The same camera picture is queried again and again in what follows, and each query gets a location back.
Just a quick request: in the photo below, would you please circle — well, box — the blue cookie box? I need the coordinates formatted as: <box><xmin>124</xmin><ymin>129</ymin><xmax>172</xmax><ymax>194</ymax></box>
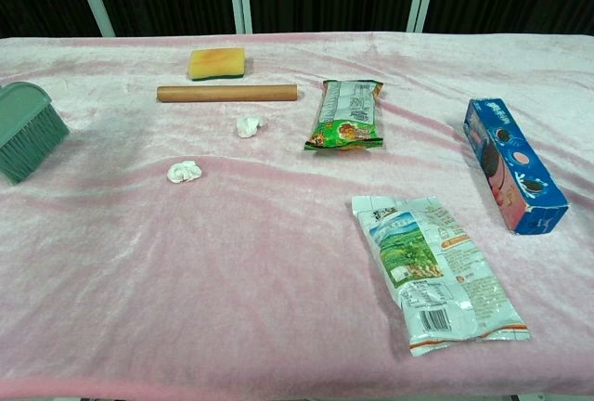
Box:
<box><xmin>462</xmin><ymin>97</ymin><xmax>570</xmax><ymax>236</ymax></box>

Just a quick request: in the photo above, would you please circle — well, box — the white paper wad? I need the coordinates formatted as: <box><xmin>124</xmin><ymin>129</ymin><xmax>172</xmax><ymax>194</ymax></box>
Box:
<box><xmin>235</xmin><ymin>114</ymin><xmax>265</xmax><ymax>138</ymax></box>
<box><xmin>166</xmin><ymin>159</ymin><xmax>204</xmax><ymax>184</ymax></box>

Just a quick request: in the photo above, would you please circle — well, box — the white green snack bag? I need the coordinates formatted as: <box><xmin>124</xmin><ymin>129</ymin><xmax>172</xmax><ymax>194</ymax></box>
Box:
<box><xmin>350</xmin><ymin>195</ymin><xmax>531</xmax><ymax>357</ymax></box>

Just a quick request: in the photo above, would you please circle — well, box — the small teal hand broom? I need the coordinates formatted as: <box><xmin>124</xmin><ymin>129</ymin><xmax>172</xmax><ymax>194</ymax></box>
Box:
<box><xmin>0</xmin><ymin>81</ymin><xmax>71</xmax><ymax>186</ymax></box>

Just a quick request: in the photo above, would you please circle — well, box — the pink velvet table cloth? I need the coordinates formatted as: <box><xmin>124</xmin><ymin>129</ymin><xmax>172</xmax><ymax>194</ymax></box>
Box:
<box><xmin>0</xmin><ymin>32</ymin><xmax>594</xmax><ymax>395</ymax></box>

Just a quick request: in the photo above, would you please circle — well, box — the green snack packet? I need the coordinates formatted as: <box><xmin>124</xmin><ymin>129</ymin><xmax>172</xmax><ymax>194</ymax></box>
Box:
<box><xmin>303</xmin><ymin>78</ymin><xmax>385</xmax><ymax>152</ymax></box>

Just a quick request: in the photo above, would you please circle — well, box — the yellow green scouring sponge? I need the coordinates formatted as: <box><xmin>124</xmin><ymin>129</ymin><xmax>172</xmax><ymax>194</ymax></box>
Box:
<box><xmin>187</xmin><ymin>46</ymin><xmax>246</xmax><ymax>82</ymax></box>

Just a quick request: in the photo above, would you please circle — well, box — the wooden rolling pin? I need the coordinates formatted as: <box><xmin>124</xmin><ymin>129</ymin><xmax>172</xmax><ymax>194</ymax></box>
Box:
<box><xmin>156</xmin><ymin>84</ymin><xmax>299</xmax><ymax>104</ymax></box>

